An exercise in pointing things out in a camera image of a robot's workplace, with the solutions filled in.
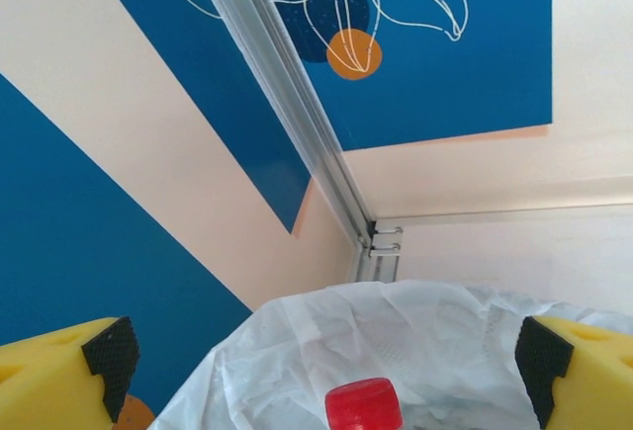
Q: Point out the trash bin with white liner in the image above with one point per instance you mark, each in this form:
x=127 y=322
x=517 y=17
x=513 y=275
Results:
x=346 y=331

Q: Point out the red cap plastic bottle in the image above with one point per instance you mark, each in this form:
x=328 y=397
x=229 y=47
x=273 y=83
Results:
x=363 y=405

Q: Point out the aluminium frame post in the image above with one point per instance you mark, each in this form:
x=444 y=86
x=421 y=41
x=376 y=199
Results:
x=297 y=104

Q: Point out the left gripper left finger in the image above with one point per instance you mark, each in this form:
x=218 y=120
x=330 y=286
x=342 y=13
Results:
x=44 y=385

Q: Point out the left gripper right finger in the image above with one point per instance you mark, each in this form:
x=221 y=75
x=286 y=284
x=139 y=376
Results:
x=593 y=380

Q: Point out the small metal corner bracket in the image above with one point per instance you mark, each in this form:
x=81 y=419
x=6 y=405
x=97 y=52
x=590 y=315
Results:
x=386 y=239

